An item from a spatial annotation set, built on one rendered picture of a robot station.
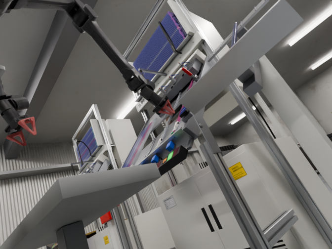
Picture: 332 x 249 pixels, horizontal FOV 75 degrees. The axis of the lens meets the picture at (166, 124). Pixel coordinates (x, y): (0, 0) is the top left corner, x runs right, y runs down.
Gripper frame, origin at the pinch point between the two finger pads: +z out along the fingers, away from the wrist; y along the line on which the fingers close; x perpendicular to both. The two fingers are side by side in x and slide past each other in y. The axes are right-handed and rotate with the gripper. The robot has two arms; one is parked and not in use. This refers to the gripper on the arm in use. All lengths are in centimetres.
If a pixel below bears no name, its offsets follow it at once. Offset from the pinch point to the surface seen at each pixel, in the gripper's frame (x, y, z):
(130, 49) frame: -86, 35, -44
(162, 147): 31.3, -5.6, -1.1
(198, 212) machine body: 29, 20, 41
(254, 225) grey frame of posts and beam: 55, -25, 27
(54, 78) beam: -138, 174, -114
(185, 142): 31.4, -15.3, 2.9
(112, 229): 33, 83, 21
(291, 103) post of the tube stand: 31, -51, 14
